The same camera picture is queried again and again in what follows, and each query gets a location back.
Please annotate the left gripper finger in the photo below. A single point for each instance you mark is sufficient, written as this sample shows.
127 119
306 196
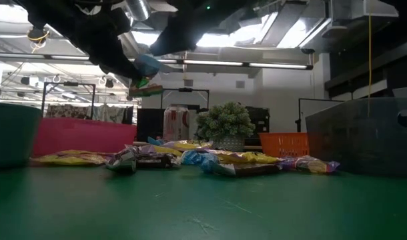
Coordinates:
123 66

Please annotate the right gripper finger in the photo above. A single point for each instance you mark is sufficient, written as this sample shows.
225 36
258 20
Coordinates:
180 36

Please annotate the blue rainbow candy packet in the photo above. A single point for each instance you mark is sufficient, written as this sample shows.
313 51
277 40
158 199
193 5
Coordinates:
146 65

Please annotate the blue lollipop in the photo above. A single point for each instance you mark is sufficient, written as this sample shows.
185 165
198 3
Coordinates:
155 141
200 159

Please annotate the yellow Sour Patch packet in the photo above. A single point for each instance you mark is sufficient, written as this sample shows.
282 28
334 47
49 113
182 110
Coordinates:
253 157
187 145
167 150
70 159

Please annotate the brown Hershey's chocolate bar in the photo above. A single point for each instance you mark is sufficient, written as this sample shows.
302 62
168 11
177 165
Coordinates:
155 160
123 161
250 169

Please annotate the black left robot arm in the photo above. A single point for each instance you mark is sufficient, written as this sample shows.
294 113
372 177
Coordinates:
56 13

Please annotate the purple candy packet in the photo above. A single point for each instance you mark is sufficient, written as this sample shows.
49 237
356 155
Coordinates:
310 165

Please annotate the long ceiling light strip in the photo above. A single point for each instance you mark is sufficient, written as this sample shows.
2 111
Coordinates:
213 62

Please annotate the black monitor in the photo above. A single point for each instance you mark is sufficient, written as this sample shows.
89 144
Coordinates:
150 125

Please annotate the patterned hanging cloth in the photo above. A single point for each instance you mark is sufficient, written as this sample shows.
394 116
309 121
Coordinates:
66 111

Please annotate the silver soda can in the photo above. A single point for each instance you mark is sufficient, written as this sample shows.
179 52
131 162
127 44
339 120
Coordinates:
176 123

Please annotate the red plastic bin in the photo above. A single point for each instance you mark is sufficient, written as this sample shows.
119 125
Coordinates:
83 136

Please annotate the artificial plant in pot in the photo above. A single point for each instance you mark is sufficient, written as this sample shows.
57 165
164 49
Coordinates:
225 123

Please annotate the black cabinet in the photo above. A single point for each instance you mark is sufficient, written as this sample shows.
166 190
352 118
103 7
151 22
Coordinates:
260 120

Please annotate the teal plastic bin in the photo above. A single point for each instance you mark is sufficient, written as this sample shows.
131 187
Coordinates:
13 133

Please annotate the orange plastic basket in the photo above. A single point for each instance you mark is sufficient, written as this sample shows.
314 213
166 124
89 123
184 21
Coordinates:
283 145

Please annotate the whiteboard on black stand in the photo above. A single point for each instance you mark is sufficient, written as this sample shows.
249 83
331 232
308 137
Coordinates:
320 115

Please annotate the green table mat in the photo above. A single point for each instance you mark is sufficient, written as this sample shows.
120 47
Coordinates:
203 206

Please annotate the grey translucent plastic bin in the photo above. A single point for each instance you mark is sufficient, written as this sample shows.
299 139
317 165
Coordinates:
357 140

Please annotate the black frame stand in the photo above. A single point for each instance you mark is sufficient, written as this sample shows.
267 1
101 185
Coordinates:
68 84
185 89

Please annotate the silver ceiling duct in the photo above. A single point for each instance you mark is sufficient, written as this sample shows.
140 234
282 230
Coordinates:
138 10

